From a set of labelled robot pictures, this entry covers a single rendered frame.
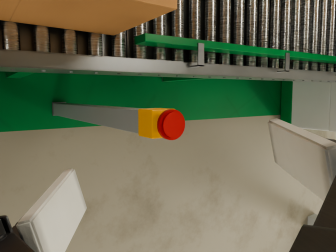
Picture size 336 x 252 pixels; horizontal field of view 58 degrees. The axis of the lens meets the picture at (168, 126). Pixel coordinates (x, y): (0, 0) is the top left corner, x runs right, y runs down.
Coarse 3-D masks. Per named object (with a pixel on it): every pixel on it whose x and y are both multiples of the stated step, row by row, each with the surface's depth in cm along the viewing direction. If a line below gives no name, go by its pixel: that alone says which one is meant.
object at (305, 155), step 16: (272, 128) 19; (288, 128) 17; (272, 144) 20; (288, 144) 17; (304, 144) 15; (320, 144) 13; (288, 160) 17; (304, 160) 15; (320, 160) 14; (304, 176) 16; (320, 176) 14; (320, 192) 14
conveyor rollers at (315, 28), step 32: (192, 0) 129; (224, 0) 138; (256, 0) 148; (288, 0) 162; (320, 0) 182; (64, 32) 101; (160, 32) 120; (192, 32) 130; (224, 32) 139; (288, 32) 163; (320, 32) 183; (320, 64) 185
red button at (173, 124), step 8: (168, 112) 67; (176, 112) 68; (160, 120) 66; (168, 120) 67; (176, 120) 68; (184, 120) 70; (160, 128) 67; (168, 128) 67; (176, 128) 68; (168, 136) 67; (176, 136) 68
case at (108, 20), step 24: (0, 0) 71; (24, 0) 71; (48, 0) 71; (72, 0) 71; (96, 0) 70; (120, 0) 70; (144, 0) 71; (168, 0) 75; (48, 24) 94; (72, 24) 94; (96, 24) 94; (120, 24) 93
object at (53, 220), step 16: (64, 176) 18; (48, 192) 16; (64, 192) 17; (80, 192) 20; (32, 208) 14; (48, 208) 15; (64, 208) 17; (80, 208) 19; (16, 224) 13; (32, 224) 13; (48, 224) 14; (64, 224) 16; (32, 240) 13; (48, 240) 14; (64, 240) 16
